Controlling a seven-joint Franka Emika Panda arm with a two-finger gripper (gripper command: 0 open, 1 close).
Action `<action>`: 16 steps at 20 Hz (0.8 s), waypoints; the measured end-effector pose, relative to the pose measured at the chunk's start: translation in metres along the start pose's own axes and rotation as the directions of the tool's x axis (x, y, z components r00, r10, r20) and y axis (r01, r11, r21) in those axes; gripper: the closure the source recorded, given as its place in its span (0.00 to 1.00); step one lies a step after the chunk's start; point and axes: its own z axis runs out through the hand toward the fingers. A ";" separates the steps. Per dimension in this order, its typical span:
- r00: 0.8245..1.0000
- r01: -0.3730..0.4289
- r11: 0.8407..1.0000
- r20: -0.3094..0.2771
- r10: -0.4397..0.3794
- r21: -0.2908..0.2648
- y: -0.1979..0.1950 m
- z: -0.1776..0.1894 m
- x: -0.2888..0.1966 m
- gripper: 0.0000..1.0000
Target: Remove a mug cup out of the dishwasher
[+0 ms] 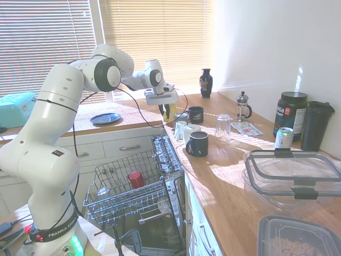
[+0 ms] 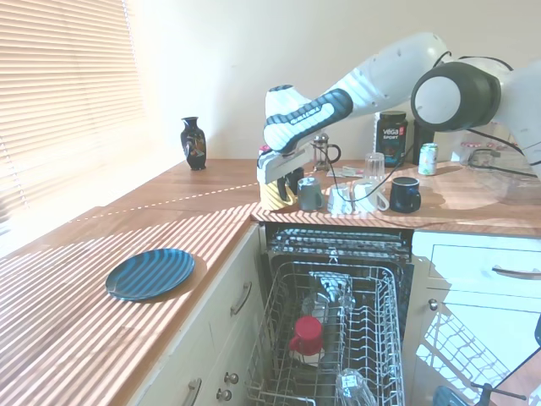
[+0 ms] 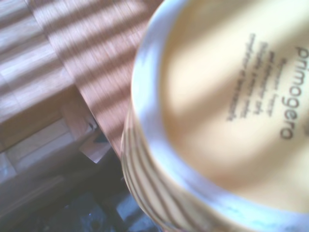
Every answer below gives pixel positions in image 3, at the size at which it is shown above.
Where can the yellow striped mug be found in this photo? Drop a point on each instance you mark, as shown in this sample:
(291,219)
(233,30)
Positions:
(217,101)

